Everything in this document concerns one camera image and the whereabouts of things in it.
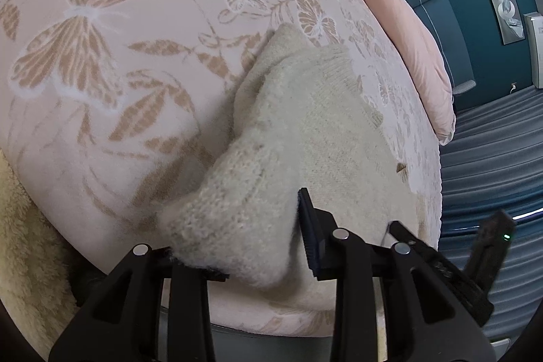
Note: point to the pink folded duvet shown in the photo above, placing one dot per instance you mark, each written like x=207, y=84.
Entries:
x=424, y=61

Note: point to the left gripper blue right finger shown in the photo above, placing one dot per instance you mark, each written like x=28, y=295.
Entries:
x=317, y=227

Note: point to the white wall box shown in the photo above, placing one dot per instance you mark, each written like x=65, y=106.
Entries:
x=534, y=33

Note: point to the blue-grey curtain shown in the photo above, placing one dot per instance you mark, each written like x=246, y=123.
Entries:
x=495, y=162

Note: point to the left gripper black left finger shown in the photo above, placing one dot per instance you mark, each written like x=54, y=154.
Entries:
x=183, y=271

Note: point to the cream fleece sleeve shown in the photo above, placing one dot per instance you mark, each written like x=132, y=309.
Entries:
x=34, y=268

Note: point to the beige sweater with black hearts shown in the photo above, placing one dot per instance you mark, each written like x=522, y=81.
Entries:
x=299, y=122

